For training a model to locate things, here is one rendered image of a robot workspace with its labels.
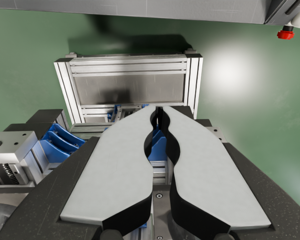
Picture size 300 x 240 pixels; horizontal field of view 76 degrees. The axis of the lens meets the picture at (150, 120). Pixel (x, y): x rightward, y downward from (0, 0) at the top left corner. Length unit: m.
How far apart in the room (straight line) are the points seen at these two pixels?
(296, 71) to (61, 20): 1.60
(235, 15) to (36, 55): 1.36
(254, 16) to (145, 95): 0.92
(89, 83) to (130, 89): 0.25
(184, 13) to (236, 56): 1.12
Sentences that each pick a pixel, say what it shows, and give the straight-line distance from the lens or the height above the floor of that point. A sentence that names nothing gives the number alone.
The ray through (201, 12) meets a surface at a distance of 0.38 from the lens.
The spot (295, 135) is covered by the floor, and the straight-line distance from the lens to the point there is 2.06.
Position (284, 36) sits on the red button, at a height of 0.81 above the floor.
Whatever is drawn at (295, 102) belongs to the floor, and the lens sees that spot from 1.85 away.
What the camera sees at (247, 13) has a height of 0.95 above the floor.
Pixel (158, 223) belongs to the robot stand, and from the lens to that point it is 0.58.
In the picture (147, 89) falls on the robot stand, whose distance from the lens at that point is 1.21.
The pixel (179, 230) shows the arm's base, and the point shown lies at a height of 1.09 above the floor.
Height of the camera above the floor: 1.32
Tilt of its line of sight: 58 degrees down
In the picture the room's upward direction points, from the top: 179 degrees counter-clockwise
